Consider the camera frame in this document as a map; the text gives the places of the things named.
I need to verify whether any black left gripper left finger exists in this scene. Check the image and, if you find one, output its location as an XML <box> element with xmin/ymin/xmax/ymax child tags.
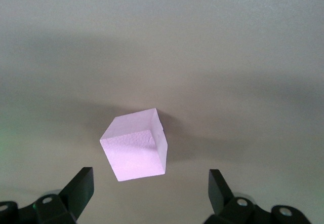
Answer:
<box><xmin>0</xmin><ymin>167</ymin><xmax>95</xmax><ymax>224</ymax></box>

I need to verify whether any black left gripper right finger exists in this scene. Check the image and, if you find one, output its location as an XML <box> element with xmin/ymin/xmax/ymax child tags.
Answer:
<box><xmin>202</xmin><ymin>169</ymin><xmax>312</xmax><ymax>224</ymax></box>

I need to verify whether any pink foam cube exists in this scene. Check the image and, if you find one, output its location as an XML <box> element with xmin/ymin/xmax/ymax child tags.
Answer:
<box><xmin>99</xmin><ymin>108</ymin><xmax>169</xmax><ymax>182</ymax></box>

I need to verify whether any brown paper table cover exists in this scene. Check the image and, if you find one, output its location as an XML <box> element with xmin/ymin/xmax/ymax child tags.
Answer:
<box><xmin>0</xmin><ymin>0</ymin><xmax>324</xmax><ymax>224</ymax></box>

